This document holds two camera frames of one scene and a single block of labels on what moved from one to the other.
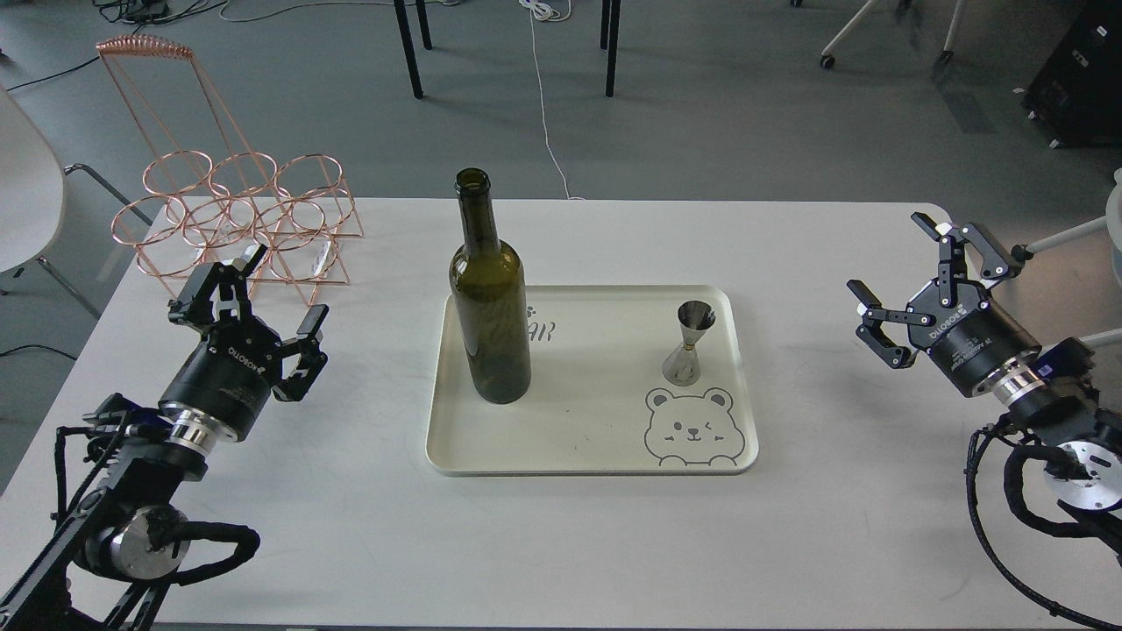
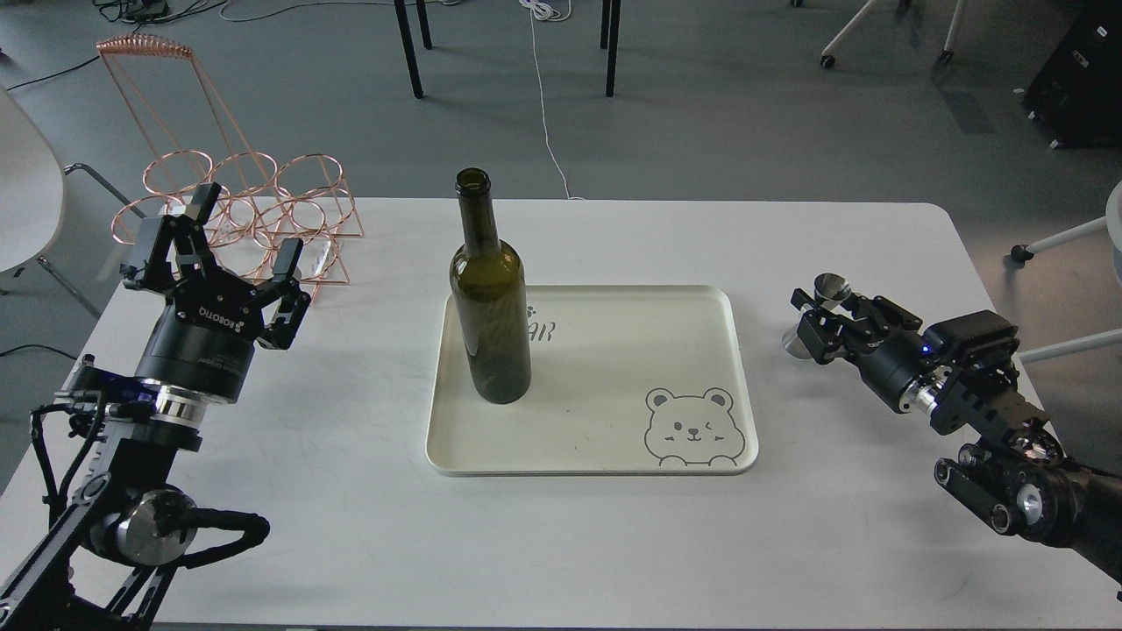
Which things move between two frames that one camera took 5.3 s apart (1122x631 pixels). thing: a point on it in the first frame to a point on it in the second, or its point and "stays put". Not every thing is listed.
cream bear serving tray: (598, 402) stays put
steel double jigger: (682, 366) to (829, 290)
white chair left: (31, 186) stays put
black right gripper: (966, 341) to (890, 360)
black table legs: (606, 43) stays put
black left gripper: (226, 381) to (203, 345)
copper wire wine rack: (213, 203) stays put
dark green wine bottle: (490, 295) stays put
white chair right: (1112, 219) stays put
